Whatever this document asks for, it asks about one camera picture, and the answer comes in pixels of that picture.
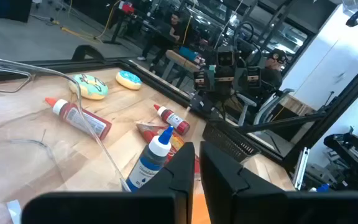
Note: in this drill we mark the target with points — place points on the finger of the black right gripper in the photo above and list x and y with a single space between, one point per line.
254 78
202 81

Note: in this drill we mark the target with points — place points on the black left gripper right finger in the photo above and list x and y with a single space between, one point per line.
225 186

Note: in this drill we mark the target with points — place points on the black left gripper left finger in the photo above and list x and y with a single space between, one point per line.
182 174

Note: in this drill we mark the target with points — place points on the small red bottle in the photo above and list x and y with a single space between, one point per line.
174 121

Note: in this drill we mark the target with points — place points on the red snack packet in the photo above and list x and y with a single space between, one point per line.
149 132

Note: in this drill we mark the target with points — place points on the blue frosted donut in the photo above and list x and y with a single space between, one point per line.
128 80

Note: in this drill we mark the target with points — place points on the large red bottle orange cap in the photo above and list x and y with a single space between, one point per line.
85 121

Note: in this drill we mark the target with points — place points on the teal frosted donut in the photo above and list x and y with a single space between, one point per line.
89 88

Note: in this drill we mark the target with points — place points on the black background robot arm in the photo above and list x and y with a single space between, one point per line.
353 152

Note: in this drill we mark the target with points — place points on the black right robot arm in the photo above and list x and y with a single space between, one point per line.
244 51

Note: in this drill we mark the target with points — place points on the person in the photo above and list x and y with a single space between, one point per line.
174 29
272 77

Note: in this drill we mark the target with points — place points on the blue box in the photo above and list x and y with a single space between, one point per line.
187 53

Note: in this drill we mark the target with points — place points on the wooden workbench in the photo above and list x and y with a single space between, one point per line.
179 59

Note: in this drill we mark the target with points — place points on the black mesh basket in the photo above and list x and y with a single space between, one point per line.
225 140

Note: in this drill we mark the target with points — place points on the silver aluminium profile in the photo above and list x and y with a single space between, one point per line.
300 171

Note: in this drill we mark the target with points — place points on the red box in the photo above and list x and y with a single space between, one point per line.
126 7

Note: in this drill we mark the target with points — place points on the black computer tower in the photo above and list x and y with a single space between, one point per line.
11 9

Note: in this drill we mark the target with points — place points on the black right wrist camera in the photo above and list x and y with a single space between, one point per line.
226 56

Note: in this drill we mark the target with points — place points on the black mounted camera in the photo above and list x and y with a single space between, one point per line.
356 18

